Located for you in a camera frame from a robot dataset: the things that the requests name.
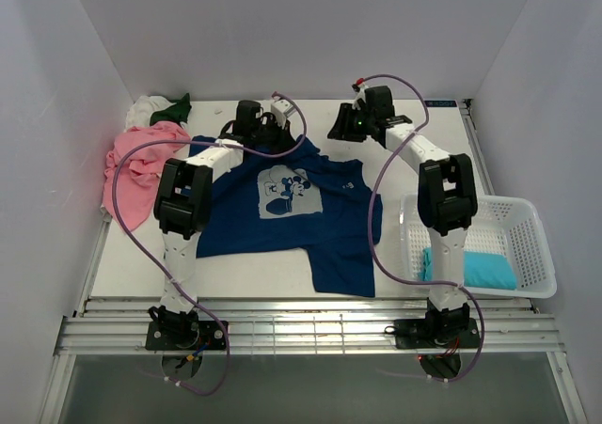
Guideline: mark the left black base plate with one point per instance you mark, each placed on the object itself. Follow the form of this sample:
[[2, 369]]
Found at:
[[205, 334]]

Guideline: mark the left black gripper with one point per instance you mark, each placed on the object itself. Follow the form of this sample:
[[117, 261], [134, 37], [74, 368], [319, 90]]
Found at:
[[284, 137]]

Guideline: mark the blue label sticker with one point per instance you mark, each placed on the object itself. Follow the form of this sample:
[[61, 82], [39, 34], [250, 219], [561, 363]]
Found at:
[[441, 103]]

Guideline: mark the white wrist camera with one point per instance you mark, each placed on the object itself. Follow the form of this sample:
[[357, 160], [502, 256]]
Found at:
[[282, 110], [359, 102]]

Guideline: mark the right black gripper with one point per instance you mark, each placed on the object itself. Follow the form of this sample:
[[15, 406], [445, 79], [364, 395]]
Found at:
[[342, 128]]

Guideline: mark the pink t-shirt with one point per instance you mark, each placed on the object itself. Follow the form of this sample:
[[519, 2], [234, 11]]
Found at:
[[136, 161]]

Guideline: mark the navy blue printed t-shirt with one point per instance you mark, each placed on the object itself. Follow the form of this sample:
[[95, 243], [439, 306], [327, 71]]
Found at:
[[303, 200]]

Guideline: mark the white t-shirt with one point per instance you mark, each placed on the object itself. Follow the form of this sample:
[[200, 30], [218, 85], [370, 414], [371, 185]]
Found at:
[[139, 114]]

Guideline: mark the white plastic basket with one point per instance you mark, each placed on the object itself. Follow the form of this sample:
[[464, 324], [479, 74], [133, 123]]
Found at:
[[506, 226]]

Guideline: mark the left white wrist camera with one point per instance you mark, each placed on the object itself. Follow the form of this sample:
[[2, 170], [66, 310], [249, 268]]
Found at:
[[282, 110]]

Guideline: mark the rolled turquoise t-shirt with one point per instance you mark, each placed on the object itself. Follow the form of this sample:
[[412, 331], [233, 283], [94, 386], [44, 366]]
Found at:
[[488, 271]]

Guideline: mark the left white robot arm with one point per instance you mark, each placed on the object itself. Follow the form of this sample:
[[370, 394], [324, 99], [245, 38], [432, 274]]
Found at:
[[184, 202]]

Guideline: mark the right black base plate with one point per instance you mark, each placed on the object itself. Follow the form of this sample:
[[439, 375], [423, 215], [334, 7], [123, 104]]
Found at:
[[416, 334]]

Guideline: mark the dark green t-shirt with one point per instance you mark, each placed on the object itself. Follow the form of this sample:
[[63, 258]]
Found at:
[[177, 112]]

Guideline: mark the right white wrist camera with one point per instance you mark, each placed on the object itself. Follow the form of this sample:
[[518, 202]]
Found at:
[[359, 102]]

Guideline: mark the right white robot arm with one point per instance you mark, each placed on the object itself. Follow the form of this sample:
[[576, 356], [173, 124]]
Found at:
[[446, 202]]

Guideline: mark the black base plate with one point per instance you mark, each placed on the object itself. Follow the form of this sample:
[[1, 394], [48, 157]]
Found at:
[[205, 334], [416, 334]]

